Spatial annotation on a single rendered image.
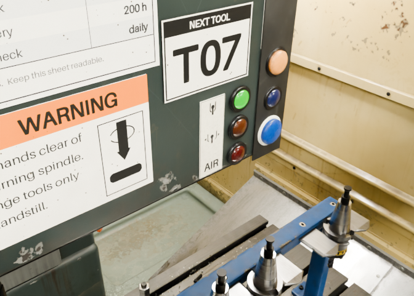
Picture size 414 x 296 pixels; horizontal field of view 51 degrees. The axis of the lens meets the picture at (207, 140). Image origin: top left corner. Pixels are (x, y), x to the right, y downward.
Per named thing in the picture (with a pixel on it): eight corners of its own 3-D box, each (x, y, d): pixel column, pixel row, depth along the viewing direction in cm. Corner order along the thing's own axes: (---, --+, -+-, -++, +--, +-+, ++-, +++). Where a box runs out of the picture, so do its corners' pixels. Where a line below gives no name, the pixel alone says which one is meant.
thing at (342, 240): (329, 221, 95) (331, 213, 93) (356, 234, 91) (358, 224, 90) (316, 237, 90) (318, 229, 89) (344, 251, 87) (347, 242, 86)
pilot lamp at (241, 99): (250, 107, 44) (251, 87, 42) (234, 113, 42) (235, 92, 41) (246, 104, 44) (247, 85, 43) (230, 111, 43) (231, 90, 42)
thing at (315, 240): (343, 248, 87) (344, 246, 86) (327, 261, 84) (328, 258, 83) (315, 230, 91) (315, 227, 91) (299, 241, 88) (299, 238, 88)
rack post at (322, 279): (334, 306, 111) (357, 219, 96) (321, 318, 108) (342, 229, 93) (303, 282, 118) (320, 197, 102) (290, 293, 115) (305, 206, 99)
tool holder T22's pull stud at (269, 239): (269, 248, 75) (271, 233, 73) (275, 255, 74) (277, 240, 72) (261, 252, 74) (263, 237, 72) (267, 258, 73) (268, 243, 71)
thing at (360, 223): (374, 225, 93) (374, 222, 92) (360, 236, 90) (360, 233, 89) (346, 208, 97) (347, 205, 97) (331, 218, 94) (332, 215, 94)
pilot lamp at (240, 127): (248, 134, 45) (249, 116, 44) (232, 141, 44) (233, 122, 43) (244, 132, 46) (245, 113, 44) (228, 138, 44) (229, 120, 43)
